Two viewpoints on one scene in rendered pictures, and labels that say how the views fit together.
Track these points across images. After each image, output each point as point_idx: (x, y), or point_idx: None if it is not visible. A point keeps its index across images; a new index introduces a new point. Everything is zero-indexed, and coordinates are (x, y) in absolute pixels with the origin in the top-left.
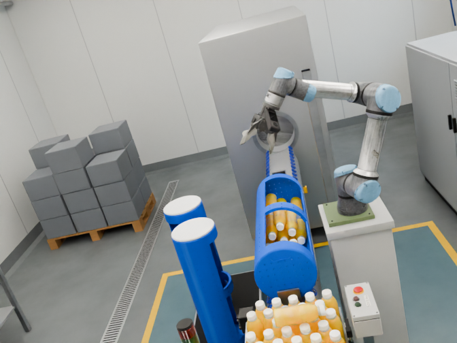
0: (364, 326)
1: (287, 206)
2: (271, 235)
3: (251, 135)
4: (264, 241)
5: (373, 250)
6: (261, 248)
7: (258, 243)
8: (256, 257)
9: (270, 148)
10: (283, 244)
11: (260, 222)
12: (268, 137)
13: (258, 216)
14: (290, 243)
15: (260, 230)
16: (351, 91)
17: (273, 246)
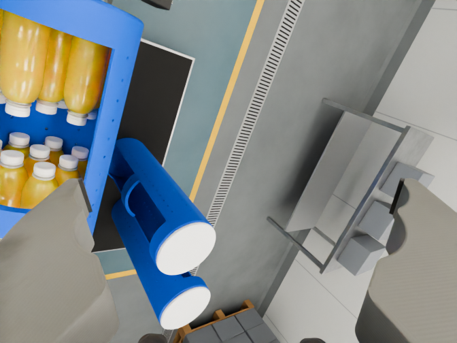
0: None
1: (7, 217)
2: (72, 160)
3: (408, 248)
4: (109, 81)
5: None
6: (122, 58)
7: (119, 103)
8: (134, 57)
9: (79, 201)
10: (62, 7)
11: (96, 178)
12: (100, 299)
13: (92, 215)
14: (37, 3)
15: (105, 149)
16: None
17: (94, 24)
